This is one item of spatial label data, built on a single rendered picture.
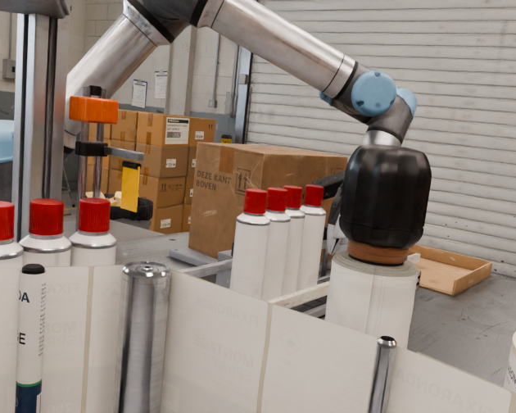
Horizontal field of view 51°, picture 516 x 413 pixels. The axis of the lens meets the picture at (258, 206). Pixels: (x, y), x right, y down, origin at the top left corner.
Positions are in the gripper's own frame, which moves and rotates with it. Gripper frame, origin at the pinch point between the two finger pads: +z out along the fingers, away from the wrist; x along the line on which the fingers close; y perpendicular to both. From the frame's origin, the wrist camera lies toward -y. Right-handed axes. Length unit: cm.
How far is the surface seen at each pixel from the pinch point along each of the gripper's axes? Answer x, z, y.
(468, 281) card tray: 47, -14, 13
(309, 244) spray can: -9.7, 3.2, 1.7
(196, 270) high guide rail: -27.9, 16.6, -3.1
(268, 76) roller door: 269, -231, -293
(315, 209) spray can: -12.1, -2.6, 1.6
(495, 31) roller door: 266, -281, -88
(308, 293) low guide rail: -9.0, 11.3, 4.9
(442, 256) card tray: 63, -24, 0
